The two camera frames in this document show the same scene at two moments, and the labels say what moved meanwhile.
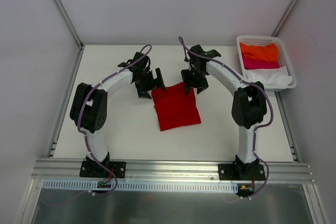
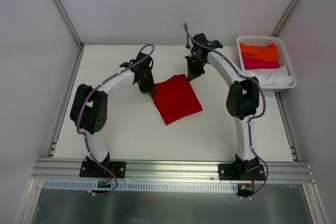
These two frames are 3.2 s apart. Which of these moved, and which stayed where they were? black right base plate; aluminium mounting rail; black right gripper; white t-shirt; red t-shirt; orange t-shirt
Moved: red t-shirt; black right gripper
Stayed: white t-shirt; orange t-shirt; black right base plate; aluminium mounting rail
